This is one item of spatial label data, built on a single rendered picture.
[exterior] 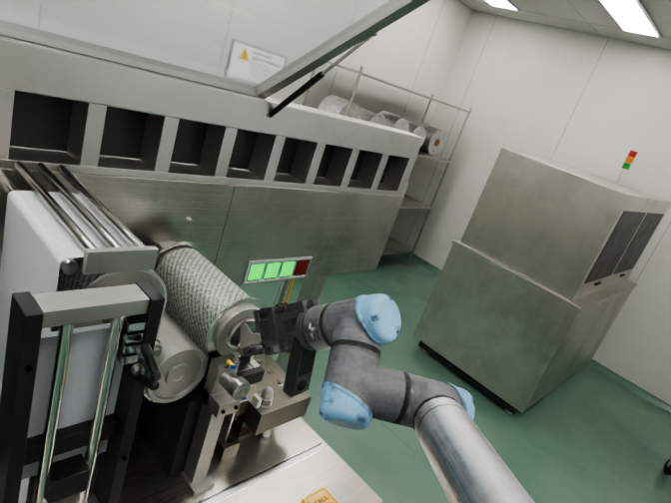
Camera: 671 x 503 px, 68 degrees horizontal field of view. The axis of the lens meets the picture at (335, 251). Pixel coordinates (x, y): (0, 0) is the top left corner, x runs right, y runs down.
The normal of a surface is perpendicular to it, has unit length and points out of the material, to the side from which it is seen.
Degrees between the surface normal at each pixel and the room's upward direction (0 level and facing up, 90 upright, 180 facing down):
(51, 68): 90
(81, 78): 90
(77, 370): 90
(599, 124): 90
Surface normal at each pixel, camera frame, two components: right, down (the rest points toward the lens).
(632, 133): -0.67, 0.04
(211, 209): 0.68, 0.45
